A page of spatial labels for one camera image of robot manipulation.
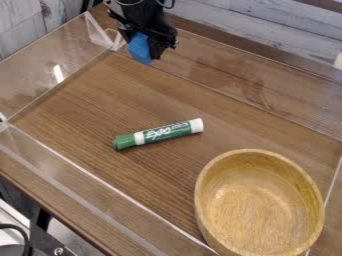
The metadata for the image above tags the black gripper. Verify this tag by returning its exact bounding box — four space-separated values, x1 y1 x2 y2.
106 0 178 60

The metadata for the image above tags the blue rectangular block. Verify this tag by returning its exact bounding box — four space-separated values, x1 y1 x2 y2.
128 32 153 65

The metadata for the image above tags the brown wooden bowl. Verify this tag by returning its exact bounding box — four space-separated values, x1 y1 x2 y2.
194 149 325 256

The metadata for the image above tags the green Expo marker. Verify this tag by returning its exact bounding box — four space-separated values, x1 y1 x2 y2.
112 118 205 151

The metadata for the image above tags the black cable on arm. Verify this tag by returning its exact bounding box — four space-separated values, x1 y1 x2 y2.
155 0 177 10

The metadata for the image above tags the clear acrylic enclosure wall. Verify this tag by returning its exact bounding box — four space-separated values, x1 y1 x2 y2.
0 14 342 256

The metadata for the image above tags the black metal table frame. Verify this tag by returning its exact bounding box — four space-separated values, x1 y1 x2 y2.
28 208 76 256

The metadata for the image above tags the black cable lower left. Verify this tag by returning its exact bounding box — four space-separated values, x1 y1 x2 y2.
0 223 32 256

